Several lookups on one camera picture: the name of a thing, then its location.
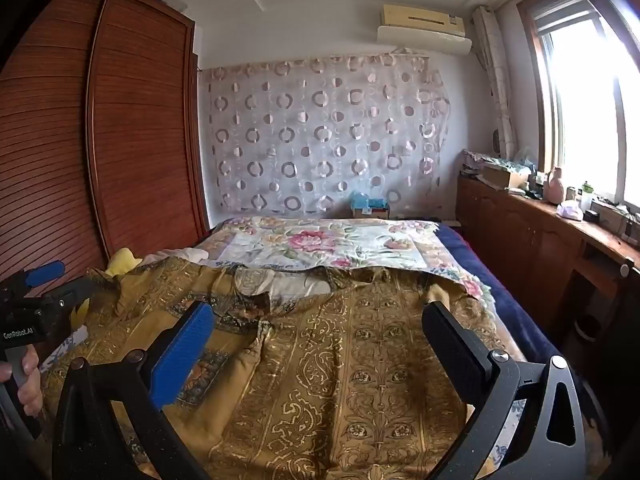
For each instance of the sheer circle-patterned curtain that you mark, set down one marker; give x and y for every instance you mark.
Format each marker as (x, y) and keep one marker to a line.
(320, 135)

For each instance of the yellow cloth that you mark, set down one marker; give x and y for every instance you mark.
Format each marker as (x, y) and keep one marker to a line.
(122, 262)

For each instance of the pink bottle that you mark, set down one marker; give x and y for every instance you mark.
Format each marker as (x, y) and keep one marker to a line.
(554, 189)

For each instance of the white object on wardrobe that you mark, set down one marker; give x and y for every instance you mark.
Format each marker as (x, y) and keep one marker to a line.
(174, 2)

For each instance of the floral cloth stack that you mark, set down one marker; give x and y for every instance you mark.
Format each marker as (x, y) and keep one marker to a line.
(487, 160)

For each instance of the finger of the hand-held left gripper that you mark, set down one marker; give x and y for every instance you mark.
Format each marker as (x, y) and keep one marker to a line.
(46, 273)
(82, 290)

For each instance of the pink floral blanket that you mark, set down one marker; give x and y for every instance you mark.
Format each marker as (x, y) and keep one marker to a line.
(320, 242)

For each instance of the wall air conditioner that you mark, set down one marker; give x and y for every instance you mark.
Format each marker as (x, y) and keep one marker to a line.
(425, 35)

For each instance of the brown wooden wardrobe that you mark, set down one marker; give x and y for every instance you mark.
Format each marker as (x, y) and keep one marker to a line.
(125, 135)

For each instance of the person's left hand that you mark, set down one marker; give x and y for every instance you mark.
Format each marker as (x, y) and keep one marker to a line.
(31, 385)

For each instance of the cream folded cloth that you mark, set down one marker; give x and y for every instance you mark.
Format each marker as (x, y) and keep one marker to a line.
(175, 256)

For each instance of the navy blue blanket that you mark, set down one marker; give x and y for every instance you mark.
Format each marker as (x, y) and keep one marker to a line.
(500, 280)

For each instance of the green-lidded bottle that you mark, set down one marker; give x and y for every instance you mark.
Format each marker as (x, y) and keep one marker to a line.
(586, 199)

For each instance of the lavender cloth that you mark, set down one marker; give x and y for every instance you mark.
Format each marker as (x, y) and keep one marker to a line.
(571, 211)

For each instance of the small black object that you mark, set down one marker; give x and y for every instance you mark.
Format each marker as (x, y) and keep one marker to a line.
(592, 216)

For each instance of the window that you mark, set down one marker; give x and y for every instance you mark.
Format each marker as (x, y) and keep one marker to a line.
(585, 110)

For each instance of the cardboard box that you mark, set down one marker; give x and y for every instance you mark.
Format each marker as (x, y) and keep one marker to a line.
(502, 177)

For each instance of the golden patterned garment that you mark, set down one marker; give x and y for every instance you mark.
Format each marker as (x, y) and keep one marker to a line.
(325, 360)

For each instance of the teal item on box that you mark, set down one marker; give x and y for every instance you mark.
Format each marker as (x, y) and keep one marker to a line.
(370, 205)

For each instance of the bundled white window curtain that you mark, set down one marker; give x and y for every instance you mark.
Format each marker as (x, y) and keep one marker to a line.
(495, 85)

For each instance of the blue floral bed sheet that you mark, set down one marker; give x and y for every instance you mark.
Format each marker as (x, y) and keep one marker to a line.
(70, 346)

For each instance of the dark waste bin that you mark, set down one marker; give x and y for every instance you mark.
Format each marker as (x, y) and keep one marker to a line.
(588, 332)

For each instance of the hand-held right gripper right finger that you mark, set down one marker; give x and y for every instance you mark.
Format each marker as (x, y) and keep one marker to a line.
(452, 347)

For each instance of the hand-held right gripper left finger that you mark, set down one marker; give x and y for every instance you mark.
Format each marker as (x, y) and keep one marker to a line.
(182, 355)

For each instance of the clear plastic bag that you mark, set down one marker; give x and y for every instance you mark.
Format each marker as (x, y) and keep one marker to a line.
(524, 159)

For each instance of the wooden side cabinet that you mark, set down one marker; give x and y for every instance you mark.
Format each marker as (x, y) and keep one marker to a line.
(525, 240)

